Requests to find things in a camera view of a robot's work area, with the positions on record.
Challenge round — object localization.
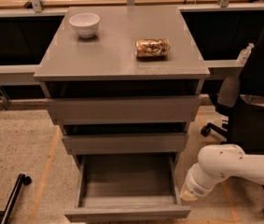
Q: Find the grey bottom drawer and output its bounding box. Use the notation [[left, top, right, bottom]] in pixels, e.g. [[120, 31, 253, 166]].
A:
[[64, 153, 190, 223]]

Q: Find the grey drawer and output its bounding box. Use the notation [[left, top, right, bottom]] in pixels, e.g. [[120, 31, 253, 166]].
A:
[[63, 133, 188, 155], [47, 95, 201, 124], [64, 153, 190, 223]]

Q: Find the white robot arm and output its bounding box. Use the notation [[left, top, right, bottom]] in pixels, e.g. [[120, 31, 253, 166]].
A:
[[180, 145, 264, 202]]

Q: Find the grey middle drawer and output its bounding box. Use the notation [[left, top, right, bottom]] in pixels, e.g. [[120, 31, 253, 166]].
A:
[[63, 133, 188, 155]]

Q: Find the grey top drawer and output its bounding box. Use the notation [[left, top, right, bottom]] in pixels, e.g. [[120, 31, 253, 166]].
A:
[[47, 95, 201, 124]]

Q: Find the grey drawer cabinet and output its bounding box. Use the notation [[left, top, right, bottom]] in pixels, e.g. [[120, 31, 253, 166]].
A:
[[33, 5, 211, 173]]

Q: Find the black office chair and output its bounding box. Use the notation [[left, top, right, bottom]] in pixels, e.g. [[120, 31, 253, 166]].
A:
[[201, 27, 264, 188]]

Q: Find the clear plastic bottle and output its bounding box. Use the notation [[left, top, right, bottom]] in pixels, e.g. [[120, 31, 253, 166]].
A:
[[236, 43, 255, 65]]

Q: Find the black chair base leg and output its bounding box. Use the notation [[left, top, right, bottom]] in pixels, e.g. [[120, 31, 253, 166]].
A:
[[0, 174, 32, 224]]

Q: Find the white ceramic bowl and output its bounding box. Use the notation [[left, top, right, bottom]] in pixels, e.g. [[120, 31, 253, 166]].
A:
[[69, 13, 101, 38]]

